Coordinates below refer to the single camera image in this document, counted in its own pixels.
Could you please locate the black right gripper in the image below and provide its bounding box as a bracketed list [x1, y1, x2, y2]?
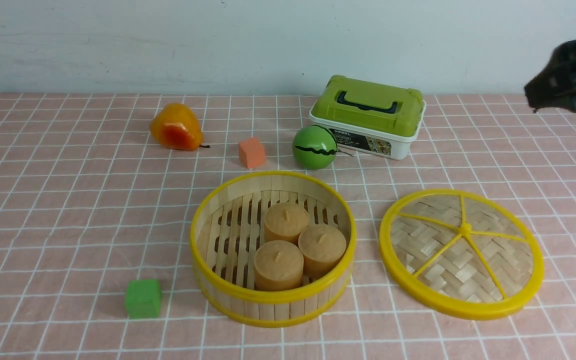
[524, 39, 576, 114]

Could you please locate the yellow woven steamer lid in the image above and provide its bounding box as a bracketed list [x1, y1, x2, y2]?
[379, 188, 545, 321]

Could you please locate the white box with green lid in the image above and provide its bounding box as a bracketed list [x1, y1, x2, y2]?
[309, 75, 426, 161]

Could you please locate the yellow bamboo steamer basket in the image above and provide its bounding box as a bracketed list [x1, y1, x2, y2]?
[190, 171, 357, 328]

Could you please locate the green toy watermelon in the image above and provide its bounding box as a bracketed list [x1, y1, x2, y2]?
[292, 124, 339, 170]

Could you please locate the tan cylinder bun right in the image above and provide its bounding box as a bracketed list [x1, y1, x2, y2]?
[297, 224, 347, 279]

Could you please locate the tan cylinder bun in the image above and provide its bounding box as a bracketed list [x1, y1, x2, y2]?
[253, 240, 304, 292]
[263, 202, 311, 244]
[297, 224, 347, 279]

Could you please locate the tan cylinder bun back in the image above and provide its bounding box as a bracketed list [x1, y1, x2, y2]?
[263, 202, 311, 244]

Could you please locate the orange foam cube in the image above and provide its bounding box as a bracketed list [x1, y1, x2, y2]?
[238, 136, 266, 169]

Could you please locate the tan cylinder bun front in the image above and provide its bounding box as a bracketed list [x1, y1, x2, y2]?
[253, 240, 304, 292]

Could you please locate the orange toy pear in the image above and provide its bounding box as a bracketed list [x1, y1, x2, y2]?
[150, 102, 211, 152]

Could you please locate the green foam cube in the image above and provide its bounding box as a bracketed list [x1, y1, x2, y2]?
[124, 278, 163, 320]

